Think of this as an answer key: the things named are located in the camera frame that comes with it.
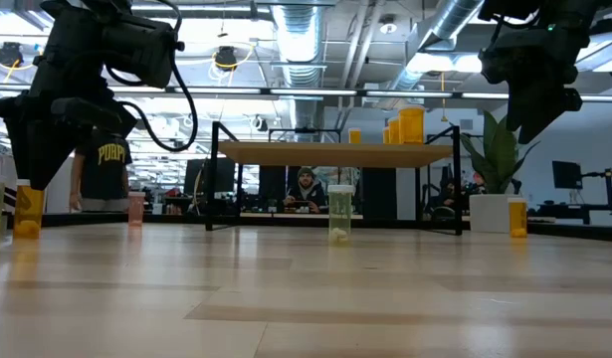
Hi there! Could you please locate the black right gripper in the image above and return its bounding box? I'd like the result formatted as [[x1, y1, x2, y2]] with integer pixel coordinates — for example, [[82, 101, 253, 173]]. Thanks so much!
[[478, 27, 593, 145]]

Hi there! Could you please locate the person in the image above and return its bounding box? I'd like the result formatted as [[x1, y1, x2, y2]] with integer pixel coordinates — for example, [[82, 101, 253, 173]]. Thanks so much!
[[424, 173, 469, 220], [69, 126, 135, 213], [284, 166, 328, 215]]

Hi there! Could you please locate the black desk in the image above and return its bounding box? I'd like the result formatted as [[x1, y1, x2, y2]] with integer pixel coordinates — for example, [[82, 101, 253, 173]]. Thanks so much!
[[526, 201, 612, 225]]

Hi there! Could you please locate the wooden shelf with black frame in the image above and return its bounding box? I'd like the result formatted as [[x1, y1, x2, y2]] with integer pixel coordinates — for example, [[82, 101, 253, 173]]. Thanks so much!
[[204, 120, 464, 238]]

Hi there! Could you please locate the black ceiling device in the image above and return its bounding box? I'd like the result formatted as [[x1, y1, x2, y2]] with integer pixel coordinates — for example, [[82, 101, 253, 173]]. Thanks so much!
[[214, 45, 239, 71], [0, 42, 24, 69]]

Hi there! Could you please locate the black monitor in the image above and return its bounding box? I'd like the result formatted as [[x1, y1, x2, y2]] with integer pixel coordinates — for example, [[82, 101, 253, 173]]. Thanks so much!
[[184, 157, 236, 196]]

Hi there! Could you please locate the pink pill bottle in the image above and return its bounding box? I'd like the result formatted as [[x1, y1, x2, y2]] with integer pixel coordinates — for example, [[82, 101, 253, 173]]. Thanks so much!
[[127, 191, 146, 228]]

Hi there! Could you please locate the black monitor on arm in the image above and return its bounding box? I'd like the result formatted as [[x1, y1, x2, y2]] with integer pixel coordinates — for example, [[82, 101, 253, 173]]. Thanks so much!
[[551, 159, 612, 208]]

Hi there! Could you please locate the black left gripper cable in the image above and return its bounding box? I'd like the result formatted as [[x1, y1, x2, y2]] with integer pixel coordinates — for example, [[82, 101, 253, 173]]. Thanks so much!
[[103, 0, 200, 153]]

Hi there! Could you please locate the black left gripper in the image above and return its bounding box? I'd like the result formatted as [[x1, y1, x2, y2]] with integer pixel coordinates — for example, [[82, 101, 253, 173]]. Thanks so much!
[[0, 19, 183, 148]]

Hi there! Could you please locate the green plant in white pot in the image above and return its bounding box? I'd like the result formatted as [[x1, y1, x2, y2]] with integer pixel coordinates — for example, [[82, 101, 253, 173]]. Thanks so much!
[[457, 109, 543, 235]]

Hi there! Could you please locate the silver ventilation duct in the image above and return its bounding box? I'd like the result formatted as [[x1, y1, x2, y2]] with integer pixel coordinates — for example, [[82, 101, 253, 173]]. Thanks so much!
[[374, 0, 489, 108], [270, 0, 331, 130]]

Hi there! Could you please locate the overhead bar with light strips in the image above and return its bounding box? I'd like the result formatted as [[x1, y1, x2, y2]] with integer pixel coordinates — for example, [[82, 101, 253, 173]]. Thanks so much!
[[0, 84, 612, 103]]

